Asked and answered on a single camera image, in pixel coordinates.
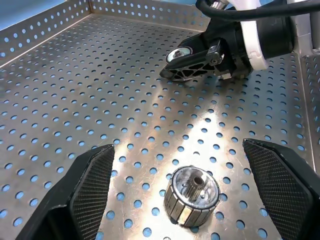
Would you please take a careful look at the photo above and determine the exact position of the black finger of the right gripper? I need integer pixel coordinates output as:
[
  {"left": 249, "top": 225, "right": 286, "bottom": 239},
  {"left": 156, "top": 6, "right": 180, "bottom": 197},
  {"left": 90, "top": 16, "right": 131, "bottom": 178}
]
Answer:
[
  {"left": 179, "top": 33, "right": 210, "bottom": 55},
  {"left": 159, "top": 45, "right": 224, "bottom": 83}
]

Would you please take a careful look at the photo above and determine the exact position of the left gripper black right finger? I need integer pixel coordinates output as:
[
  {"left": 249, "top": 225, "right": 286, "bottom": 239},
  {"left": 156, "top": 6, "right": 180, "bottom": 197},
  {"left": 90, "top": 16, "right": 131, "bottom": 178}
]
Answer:
[{"left": 242, "top": 138, "right": 320, "bottom": 240}]

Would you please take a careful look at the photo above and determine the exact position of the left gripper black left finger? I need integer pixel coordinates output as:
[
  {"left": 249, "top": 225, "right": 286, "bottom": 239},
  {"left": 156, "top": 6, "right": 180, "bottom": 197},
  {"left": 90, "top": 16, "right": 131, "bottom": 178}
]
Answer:
[{"left": 15, "top": 143, "right": 116, "bottom": 240}]

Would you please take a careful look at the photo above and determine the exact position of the metal rotor with stub shaft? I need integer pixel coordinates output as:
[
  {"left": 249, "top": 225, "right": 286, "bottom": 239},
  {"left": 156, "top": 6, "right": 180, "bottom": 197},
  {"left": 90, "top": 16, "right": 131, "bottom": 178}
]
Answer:
[{"left": 165, "top": 44, "right": 193, "bottom": 63}]

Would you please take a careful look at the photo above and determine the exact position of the metal rotor with gear shaft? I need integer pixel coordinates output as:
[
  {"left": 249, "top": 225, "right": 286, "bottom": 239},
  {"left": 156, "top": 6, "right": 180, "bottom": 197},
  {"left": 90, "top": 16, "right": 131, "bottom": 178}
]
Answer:
[{"left": 163, "top": 166, "right": 221, "bottom": 228}]

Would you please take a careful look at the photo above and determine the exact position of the perforated metal tray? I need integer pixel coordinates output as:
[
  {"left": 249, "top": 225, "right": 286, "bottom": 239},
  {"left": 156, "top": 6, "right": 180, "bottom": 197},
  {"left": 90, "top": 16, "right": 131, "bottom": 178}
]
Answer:
[{"left": 0, "top": 0, "right": 320, "bottom": 240}]

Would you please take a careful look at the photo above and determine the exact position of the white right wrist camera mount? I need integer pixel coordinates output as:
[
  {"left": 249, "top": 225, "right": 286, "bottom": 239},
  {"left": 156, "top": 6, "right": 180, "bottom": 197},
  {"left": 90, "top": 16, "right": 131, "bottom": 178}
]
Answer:
[{"left": 226, "top": 0, "right": 270, "bottom": 71}]

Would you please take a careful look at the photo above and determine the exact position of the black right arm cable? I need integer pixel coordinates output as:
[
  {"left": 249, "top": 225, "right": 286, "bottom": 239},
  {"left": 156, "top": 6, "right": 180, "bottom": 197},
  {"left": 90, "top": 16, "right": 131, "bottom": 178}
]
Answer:
[{"left": 195, "top": 0, "right": 320, "bottom": 22}]

